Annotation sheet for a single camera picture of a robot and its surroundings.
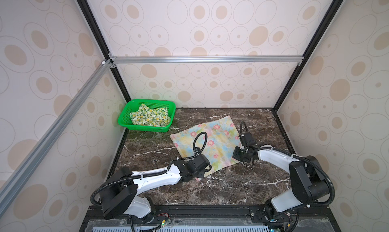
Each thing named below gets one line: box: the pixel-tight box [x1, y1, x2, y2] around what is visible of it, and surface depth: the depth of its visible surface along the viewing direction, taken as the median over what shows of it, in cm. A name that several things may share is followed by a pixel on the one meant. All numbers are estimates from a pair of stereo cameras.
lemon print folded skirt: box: [129, 103, 171, 127], surface depth 115 cm
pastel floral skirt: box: [169, 115, 243, 175], surface depth 101 cm
